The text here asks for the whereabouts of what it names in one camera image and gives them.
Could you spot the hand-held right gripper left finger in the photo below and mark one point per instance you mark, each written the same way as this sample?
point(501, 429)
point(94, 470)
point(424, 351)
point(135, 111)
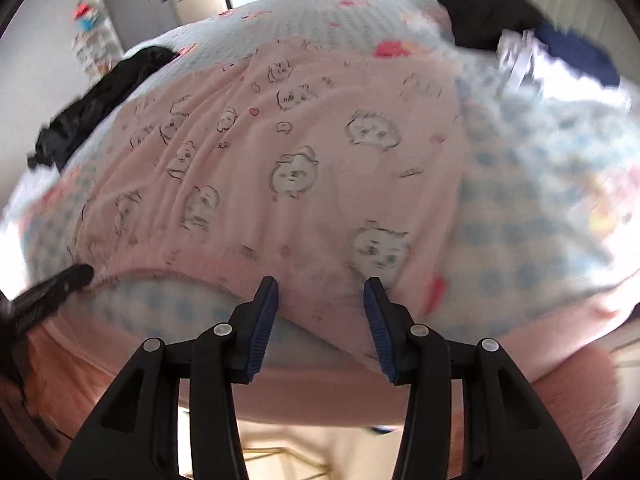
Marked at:
point(260, 330)

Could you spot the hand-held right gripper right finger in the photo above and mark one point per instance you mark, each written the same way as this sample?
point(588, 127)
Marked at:
point(380, 330)

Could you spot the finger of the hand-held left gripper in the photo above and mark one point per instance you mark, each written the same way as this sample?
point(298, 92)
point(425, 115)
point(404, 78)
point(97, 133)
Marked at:
point(60, 285)

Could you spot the pink cartoon print pants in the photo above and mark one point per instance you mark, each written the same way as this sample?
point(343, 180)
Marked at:
point(275, 135)

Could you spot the black crumpled garment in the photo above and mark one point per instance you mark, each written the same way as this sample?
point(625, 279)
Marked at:
point(100, 105)

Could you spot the blue checkered cartoon blanket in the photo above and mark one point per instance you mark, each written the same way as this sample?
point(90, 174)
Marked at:
point(525, 185)

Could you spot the white shelf rack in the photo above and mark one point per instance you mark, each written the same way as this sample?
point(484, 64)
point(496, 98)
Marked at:
point(95, 55)

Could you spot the red and blue plush toy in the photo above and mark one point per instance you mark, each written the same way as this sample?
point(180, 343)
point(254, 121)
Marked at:
point(87, 15)

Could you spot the white folded garment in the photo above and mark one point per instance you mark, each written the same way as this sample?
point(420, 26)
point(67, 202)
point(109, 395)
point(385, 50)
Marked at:
point(525, 60)

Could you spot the black folded cloth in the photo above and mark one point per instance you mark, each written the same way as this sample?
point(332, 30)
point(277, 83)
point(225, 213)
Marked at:
point(480, 10)

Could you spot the navy folded garment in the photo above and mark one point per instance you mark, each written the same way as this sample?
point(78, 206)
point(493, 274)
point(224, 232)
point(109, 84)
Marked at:
point(580, 55)

